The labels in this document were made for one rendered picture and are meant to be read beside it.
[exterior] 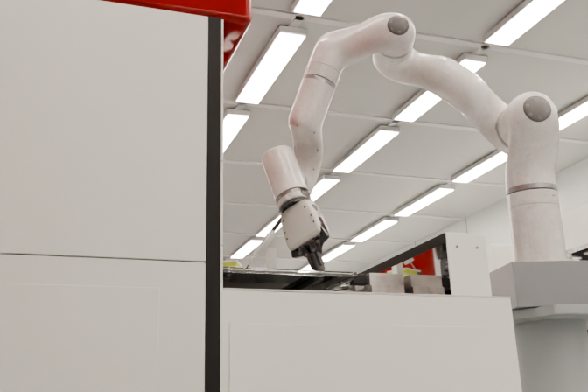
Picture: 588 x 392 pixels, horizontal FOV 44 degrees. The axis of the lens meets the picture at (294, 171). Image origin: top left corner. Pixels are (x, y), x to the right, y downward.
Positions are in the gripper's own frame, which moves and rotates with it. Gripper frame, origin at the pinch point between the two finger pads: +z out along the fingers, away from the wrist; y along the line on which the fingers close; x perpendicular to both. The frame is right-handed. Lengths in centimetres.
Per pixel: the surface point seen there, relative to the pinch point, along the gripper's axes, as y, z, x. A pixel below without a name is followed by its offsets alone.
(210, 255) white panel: -18, 19, 62
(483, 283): -32.5, 21.8, -3.9
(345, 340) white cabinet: -15.0, 28.5, 27.5
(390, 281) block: -13.4, 11.0, -4.8
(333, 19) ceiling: 30, -202, -171
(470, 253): -33.4, 15.5, -2.0
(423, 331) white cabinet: -24.0, 29.8, 14.7
